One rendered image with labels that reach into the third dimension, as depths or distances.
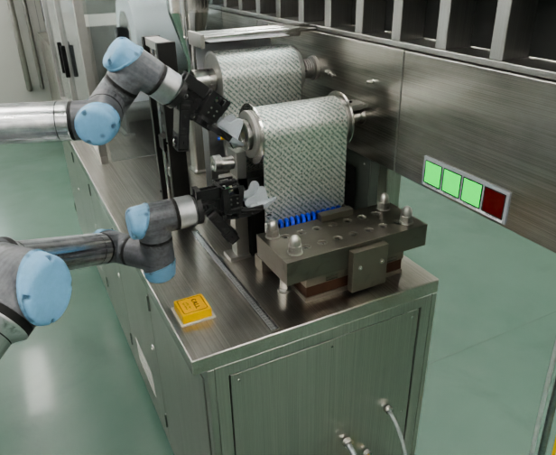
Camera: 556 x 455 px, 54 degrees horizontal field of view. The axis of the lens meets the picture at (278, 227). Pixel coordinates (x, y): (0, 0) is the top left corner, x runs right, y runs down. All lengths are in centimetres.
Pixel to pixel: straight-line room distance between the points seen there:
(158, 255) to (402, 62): 72
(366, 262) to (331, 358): 25
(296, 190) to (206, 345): 46
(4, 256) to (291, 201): 71
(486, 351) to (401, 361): 122
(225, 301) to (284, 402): 28
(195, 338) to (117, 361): 144
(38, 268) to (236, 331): 48
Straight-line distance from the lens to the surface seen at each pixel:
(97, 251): 128
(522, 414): 246
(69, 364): 270
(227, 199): 127
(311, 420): 146
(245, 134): 132
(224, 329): 123
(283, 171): 134
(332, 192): 144
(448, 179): 126
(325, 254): 125
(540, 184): 111
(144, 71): 118
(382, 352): 145
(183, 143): 126
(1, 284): 95
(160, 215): 123
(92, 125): 106
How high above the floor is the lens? 165
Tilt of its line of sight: 27 degrees down
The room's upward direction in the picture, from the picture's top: 1 degrees counter-clockwise
